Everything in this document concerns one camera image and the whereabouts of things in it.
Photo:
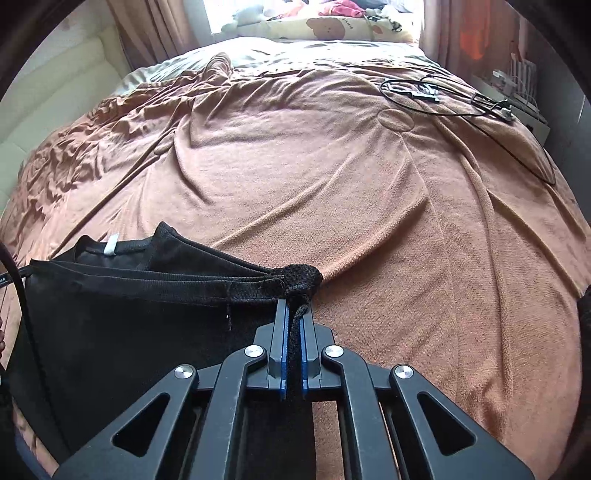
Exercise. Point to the cream padded headboard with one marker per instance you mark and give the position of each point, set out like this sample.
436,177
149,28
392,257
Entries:
60,83

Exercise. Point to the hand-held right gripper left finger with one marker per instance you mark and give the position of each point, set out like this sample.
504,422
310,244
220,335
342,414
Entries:
282,355

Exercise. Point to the red cloth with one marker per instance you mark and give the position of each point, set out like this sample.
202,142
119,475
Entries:
344,7

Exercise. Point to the white nightstand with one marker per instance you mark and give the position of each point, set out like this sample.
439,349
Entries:
538,129

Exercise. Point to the white rack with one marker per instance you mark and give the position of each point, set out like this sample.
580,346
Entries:
524,74

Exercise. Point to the small black adapter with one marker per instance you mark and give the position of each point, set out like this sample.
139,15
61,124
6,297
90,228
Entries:
425,93

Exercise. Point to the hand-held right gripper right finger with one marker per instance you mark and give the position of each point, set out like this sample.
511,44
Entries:
304,360

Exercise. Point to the pale bed sheet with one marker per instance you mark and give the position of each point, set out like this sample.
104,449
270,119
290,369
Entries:
258,55

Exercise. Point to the brown fleece blanket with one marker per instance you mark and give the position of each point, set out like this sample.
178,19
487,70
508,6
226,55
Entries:
323,184

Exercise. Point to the bear print pillow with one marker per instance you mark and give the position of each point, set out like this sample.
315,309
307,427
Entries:
323,27

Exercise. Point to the beige curtain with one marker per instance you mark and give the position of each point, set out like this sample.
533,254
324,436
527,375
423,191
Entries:
157,27
443,27

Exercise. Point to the black mesh shorts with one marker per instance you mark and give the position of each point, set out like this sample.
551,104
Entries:
138,332

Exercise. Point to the small black device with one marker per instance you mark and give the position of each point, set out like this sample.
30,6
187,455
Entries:
501,110

